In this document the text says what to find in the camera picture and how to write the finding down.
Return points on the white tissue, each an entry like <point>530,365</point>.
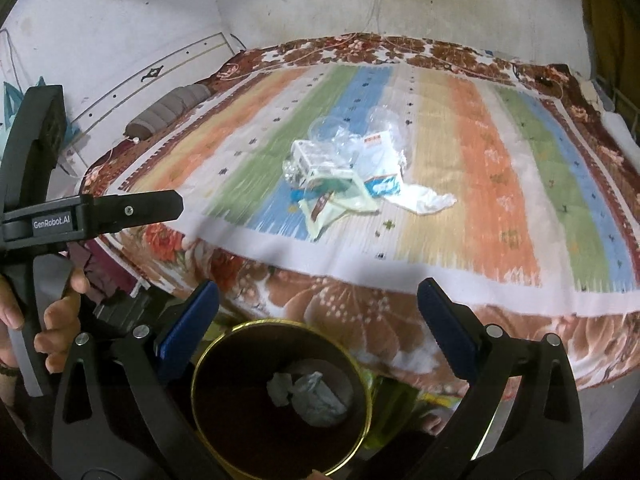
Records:
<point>420,200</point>

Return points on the clear plastic blister box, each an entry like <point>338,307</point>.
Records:
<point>315,166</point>

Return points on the white medicine box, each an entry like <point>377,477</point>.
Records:
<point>379,163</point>

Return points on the crumpled paper inside bin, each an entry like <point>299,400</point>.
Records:
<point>310,397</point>

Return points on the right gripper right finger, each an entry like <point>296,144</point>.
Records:
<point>454,327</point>

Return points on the grey ribbed pillow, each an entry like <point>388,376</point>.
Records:
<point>166,111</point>

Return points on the clear plastic bag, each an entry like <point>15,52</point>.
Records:
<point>345,135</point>

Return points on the person's left hand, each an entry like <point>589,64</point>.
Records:
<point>61,323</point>

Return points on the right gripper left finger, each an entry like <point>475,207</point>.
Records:
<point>189,322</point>

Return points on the cream snack wrapper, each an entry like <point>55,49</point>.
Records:
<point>326,200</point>

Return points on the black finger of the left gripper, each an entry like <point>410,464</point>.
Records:
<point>113,213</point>

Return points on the striped colourful bed mat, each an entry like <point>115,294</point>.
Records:
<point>538,226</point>

